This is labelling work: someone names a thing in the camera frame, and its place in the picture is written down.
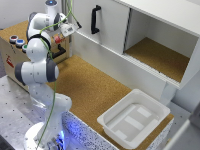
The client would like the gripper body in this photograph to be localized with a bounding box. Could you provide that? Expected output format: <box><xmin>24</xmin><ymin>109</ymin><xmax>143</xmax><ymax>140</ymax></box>
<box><xmin>59</xmin><ymin>22</ymin><xmax>79</xmax><ymax>37</ymax></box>

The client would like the pink block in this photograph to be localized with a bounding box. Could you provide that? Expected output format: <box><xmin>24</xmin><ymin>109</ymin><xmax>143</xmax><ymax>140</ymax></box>
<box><xmin>53</xmin><ymin>34</ymin><xmax>64</xmax><ymax>45</ymax></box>

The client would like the white sliding door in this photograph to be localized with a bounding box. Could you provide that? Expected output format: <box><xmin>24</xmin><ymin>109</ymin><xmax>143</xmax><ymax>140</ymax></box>
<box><xmin>72</xmin><ymin>0</ymin><xmax>131</xmax><ymax>56</ymax></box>

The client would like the green button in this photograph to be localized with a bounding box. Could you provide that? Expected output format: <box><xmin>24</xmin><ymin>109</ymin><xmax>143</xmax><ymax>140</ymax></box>
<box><xmin>21</xmin><ymin>43</ymin><xmax>29</xmax><ymax>53</ymax></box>

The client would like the white cabinet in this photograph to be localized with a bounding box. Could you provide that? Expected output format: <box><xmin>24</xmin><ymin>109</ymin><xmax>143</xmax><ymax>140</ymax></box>
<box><xmin>68</xmin><ymin>0</ymin><xmax>200</xmax><ymax>107</ymax></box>

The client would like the blue button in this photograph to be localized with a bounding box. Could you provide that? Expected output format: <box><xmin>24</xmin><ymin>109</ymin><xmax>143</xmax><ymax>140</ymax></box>
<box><xmin>15</xmin><ymin>38</ymin><xmax>26</xmax><ymax>48</ymax></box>

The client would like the red button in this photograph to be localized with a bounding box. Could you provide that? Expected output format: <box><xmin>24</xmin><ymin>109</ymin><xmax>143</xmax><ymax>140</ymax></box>
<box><xmin>9</xmin><ymin>34</ymin><xmax>19</xmax><ymax>44</ymax></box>

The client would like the white plastic box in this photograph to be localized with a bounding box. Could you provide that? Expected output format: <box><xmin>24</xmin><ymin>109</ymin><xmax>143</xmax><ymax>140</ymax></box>
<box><xmin>96</xmin><ymin>88</ymin><xmax>172</xmax><ymax>150</ymax></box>

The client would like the black drawer handle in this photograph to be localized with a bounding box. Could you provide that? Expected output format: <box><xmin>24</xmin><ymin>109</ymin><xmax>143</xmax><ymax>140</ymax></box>
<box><xmin>49</xmin><ymin>44</ymin><xmax>67</xmax><ymax>59</ymax></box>

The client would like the black door handle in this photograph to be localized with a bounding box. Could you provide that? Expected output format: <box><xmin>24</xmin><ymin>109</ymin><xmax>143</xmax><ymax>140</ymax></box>
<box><xmin>90</xmin><ymin>4</ymin><xmax>102</xmax><ymax>35</ymax></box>

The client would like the green cable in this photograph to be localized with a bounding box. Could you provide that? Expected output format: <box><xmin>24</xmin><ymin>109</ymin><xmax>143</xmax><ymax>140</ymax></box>
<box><xmin>34</xmin><ymin>0</ymin><xmax>75</xmax><ymax>150</ymax></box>

